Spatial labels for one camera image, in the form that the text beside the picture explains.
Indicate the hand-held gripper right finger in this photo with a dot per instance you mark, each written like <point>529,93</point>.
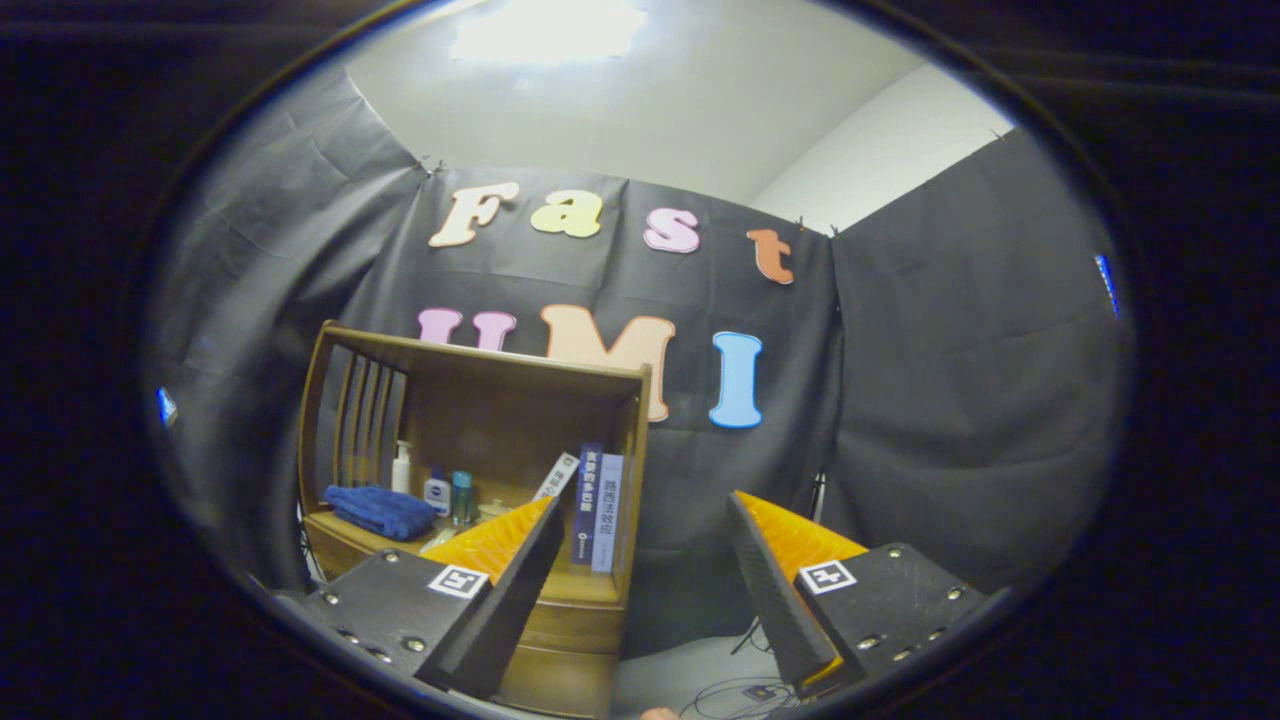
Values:
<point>780,600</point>

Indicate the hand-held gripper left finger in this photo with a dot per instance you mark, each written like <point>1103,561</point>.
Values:
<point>510,610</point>

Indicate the wooden drawer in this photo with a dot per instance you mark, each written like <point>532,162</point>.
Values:
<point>575,625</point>

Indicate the wooden countertop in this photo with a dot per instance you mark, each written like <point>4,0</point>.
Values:
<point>585,590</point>

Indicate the wooden cabinet door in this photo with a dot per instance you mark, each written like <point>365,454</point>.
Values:
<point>565,685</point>

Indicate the wooden cabinet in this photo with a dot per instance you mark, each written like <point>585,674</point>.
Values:
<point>500,420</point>

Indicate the small black adapter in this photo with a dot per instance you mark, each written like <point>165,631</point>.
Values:
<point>758,692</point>

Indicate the beige lidded teacup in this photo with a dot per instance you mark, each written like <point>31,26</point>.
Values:
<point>492,510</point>

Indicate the backdrop stand tripod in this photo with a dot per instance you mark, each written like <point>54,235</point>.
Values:
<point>818,495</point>

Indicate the clear blue bottle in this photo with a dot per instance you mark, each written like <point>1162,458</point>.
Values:
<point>462,497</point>

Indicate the dark blue book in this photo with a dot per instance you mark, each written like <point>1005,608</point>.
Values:
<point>587,505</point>

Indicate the pale lavender book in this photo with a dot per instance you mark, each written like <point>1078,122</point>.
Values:
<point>608,515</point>

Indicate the white bottle with blue cap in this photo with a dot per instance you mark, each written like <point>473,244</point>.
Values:
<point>437,493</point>

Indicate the white book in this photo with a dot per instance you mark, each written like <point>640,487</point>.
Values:
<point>560,475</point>

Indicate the blue folded towel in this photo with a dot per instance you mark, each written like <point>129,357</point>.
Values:
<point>380,510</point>

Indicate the white pump bottle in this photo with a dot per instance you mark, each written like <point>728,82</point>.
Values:
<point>401,475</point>

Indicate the black backdrop cloth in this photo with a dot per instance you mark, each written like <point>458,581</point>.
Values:
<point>900,400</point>

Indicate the smartphone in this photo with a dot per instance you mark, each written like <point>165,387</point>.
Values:
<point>166,406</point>

